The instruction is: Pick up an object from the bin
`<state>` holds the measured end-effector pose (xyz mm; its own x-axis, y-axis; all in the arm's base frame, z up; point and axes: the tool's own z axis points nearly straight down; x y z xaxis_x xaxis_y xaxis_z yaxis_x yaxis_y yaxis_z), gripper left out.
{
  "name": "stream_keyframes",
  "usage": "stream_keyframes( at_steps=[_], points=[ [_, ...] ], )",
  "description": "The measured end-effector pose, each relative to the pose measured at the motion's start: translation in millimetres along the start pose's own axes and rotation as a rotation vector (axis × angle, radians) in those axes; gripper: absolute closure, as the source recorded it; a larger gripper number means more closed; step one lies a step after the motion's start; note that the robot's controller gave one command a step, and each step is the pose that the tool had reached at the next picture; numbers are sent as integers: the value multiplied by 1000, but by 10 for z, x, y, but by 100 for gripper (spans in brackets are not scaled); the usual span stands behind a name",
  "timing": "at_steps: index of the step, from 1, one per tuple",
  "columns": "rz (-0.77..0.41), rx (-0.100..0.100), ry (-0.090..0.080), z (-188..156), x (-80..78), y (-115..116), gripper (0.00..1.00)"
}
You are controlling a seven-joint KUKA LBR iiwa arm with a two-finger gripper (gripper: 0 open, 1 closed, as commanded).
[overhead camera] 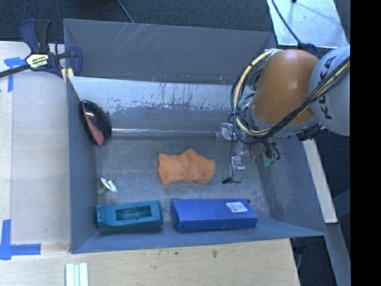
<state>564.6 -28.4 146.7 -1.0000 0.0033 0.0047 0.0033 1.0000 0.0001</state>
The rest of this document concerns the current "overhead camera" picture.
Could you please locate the blue box with white label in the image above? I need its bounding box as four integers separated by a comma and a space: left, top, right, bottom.
170, 198, 258, 232

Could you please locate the small white plastic object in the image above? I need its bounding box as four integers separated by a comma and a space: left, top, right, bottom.
96, 176, 119, 195

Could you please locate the grey metal bin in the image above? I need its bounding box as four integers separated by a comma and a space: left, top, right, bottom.
62, 18, 329, 254

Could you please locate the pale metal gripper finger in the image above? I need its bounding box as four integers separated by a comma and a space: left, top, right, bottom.
230, 149, 247, 185
215, 122, 237, 142

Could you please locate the orange cloth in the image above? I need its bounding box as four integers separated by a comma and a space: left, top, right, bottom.
157, 147, 217, 186

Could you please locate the teal hollow block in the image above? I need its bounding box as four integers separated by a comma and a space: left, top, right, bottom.
95, 200, 164, 231

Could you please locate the black cylinder on white bracket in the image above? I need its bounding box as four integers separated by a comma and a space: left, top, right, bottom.
295, 125, 327, 142

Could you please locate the black and red oval object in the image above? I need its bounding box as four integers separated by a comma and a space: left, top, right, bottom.
79, 99, 113, 147

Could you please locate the pale wood board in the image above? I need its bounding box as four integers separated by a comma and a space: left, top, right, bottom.
10, 42, 73, 245

